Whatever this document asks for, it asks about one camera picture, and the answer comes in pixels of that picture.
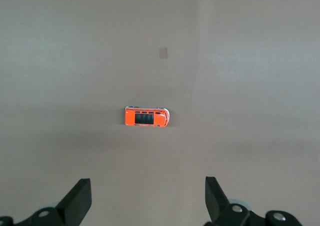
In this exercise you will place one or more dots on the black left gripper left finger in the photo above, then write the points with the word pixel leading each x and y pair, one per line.
pixel 75 203

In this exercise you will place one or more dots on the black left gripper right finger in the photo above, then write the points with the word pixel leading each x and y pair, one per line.
pixel 215 198

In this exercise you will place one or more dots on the orange toy bus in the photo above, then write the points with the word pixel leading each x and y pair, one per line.
pixel 130 118

